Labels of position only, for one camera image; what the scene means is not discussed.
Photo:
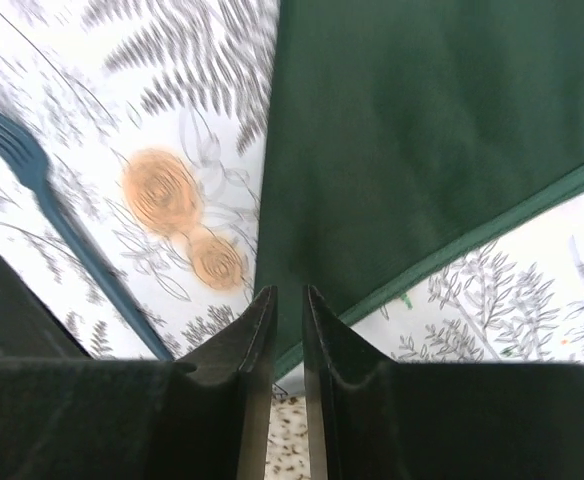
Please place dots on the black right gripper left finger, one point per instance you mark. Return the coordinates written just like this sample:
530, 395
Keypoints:
204, 416

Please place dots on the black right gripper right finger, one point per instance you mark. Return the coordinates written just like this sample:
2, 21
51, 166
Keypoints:
370, 417

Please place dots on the blue plastic fork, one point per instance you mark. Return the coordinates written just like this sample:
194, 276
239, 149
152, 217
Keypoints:
31, 166

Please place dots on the dark green cloth napkin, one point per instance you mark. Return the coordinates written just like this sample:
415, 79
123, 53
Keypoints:
403, 134

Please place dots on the speckled round coaster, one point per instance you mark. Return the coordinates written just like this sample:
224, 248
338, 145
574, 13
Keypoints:
287, 456

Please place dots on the floral tablecloth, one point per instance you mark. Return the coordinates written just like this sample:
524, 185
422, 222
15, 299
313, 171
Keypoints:
155, 114

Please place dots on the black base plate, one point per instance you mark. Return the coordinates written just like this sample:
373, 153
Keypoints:
27, 327

